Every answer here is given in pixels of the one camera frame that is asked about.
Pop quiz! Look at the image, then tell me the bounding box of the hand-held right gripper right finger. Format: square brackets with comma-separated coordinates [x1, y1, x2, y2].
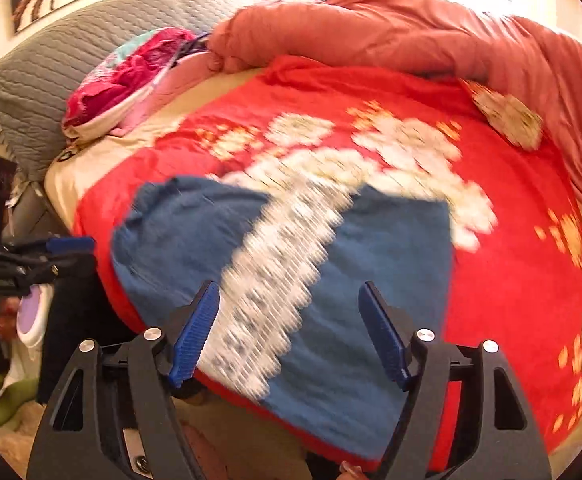
[358, 281, 554, 480]

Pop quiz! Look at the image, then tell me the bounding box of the beige fluffy rug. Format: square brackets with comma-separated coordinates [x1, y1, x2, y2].
[0, 402, 49, 478]

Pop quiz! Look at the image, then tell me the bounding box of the red floral blanket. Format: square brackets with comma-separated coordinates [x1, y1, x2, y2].
[71, 55, 582, 473]

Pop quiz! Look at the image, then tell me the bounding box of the magenta clothes pile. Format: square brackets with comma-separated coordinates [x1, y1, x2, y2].
[61, 27, 213, 141]

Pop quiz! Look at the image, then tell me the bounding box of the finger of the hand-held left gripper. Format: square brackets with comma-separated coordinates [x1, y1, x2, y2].
[0, 252, 98, 283]
[1, 236, 96, 260]

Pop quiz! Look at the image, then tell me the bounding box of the salmon pink quilt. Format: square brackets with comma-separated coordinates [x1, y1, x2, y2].
[208, 0, 582, 231]

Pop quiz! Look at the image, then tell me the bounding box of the grey quilted pillow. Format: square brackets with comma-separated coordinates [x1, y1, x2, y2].
[0, 0, 284, 181]

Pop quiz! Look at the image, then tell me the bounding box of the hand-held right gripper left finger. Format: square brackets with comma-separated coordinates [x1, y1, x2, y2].
[26, 281, 222, 480]

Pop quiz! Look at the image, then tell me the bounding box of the blue denim pants lace trim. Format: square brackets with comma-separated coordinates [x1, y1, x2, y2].
[111, 175, 458, 461]

